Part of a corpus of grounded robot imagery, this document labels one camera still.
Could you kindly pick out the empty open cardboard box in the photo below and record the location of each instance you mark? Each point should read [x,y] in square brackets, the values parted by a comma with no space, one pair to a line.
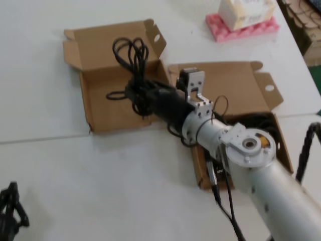
[100,45]

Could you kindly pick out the pink foam pad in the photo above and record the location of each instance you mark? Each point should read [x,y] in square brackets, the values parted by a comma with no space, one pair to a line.
[240,33]

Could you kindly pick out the brown background cardboard carton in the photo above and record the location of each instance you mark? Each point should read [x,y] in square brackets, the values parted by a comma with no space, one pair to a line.
[313,47]

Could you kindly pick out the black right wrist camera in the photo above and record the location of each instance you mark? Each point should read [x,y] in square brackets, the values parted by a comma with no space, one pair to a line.
[184,80]

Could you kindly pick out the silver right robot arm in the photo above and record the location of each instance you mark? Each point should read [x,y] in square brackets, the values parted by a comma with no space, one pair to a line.
[263,188]

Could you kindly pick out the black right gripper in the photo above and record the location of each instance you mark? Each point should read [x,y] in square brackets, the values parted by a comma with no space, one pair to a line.
[170,105]

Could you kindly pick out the white carton box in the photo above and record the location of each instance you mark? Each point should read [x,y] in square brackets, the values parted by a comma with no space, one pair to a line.
[238,12]

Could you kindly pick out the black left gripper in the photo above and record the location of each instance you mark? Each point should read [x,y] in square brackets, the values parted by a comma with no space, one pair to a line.
[6,229]

